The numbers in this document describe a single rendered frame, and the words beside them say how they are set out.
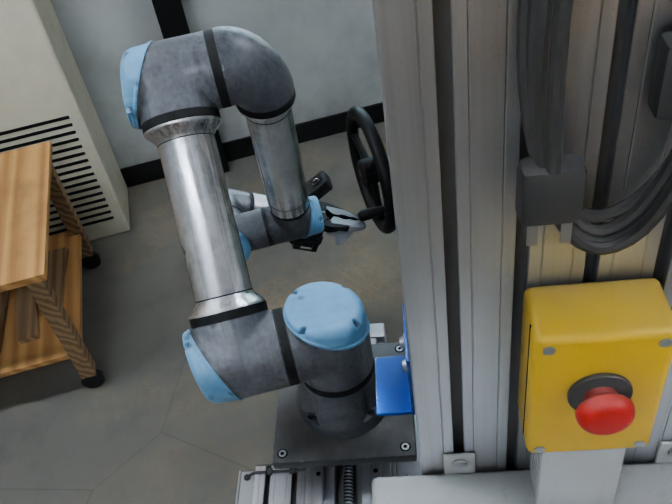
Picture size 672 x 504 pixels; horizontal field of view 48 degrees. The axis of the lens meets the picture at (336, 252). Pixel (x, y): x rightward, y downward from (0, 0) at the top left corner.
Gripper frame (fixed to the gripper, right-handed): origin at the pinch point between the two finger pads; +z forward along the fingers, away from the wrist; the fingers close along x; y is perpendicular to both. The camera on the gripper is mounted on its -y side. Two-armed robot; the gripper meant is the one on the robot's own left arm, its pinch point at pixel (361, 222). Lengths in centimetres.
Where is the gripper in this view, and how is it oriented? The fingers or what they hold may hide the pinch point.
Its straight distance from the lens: 162.3
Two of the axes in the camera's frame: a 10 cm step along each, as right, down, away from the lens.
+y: -3.4, 7.7, 5.4
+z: 9.2, 1.5, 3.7
